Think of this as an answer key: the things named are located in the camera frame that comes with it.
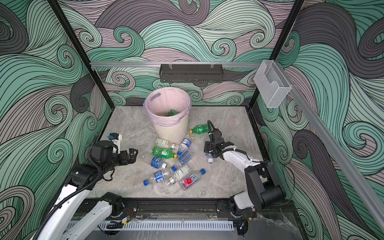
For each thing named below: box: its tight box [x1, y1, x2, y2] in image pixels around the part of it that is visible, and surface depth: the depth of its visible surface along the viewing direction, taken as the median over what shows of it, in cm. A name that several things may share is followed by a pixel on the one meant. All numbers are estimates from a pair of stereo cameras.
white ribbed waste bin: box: [153, 115, 189, 143], surface depth 90 cm
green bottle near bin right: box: [188, 124, 214, 135], surface depth 103 cm
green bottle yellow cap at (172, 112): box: [168, 109, 178, 117], surface depth 106 cm
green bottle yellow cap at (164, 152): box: [152, 146, 178, 159], surface depth 92 cm
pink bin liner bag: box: [143, 87, 192, 127], surface depth 94 cm
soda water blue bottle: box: [177, 150, 193, 166], surface depth 89 cm
